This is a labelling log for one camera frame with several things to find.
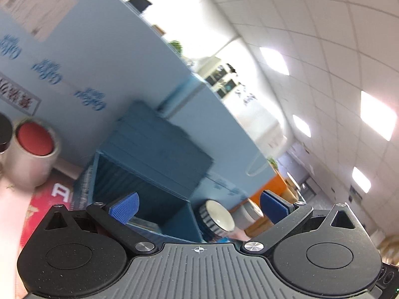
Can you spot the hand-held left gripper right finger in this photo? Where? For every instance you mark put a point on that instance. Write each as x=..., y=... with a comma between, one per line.
x=274, y=207

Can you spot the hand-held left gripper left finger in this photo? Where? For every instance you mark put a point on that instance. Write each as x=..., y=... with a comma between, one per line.
x=124, y=208

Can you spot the blue plastic storage box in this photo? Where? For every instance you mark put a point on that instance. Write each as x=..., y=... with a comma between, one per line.
x=149, y=140

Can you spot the orange board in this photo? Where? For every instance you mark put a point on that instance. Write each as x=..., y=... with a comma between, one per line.
x=272, y=187

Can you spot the grey cup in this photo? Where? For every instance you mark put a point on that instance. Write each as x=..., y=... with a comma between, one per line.
x=247, y=215

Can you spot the white paper bag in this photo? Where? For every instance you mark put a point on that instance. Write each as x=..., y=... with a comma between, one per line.
x=249, y=168

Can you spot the blue striped white bowl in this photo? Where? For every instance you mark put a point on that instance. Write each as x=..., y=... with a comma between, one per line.
x=216, y=216

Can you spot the red printed mat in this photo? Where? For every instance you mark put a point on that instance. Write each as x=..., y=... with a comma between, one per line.
x=46, y=193

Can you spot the ceiling light panel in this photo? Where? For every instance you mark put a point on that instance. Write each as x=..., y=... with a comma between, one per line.
x=273, y=60
x=361, y=179
x=378, y=115
x=301, y=125

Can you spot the silver can with red lid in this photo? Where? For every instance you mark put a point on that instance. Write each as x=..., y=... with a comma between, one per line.
x=32, y=138

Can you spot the red and white label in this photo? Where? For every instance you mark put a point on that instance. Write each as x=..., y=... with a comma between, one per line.
x=18, y=96

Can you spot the blue partition board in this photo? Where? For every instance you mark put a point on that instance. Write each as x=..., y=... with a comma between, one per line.
x=124, y=53

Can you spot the green potted plant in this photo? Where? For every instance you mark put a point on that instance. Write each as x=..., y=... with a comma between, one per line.
x=176, y=45

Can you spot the white paper notice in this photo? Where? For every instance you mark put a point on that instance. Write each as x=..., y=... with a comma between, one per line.
x=37, y=3

